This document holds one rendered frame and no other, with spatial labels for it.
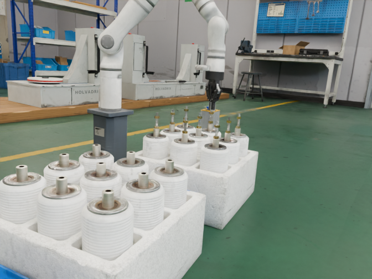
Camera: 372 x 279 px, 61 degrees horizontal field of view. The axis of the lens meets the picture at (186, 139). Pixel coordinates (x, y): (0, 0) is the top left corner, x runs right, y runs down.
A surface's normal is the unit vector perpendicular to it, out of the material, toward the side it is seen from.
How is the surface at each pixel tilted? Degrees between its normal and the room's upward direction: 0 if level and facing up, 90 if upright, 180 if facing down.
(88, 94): 90
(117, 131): 90
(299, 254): 0
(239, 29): 90
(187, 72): 90
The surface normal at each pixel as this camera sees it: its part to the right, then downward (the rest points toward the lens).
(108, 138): 0.15, 0.18
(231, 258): 0.06, -0.97
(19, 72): 0.86, 0.21
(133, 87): -0.58, 0.15
